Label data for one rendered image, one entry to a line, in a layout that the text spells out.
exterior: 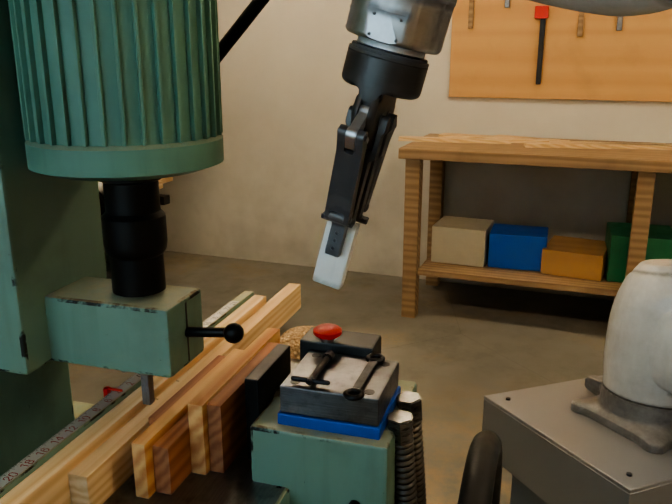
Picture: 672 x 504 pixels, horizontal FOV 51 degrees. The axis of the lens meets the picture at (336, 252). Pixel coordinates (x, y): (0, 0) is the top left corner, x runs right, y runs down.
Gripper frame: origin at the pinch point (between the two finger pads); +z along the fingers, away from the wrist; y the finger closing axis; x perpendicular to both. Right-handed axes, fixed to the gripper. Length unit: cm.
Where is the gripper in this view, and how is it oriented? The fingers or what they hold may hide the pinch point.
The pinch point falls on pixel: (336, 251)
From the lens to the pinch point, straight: 70.8
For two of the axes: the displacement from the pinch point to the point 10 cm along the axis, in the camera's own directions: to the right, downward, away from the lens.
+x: 9.2, 3.3, -2.1
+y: -3.0, 2.6, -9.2
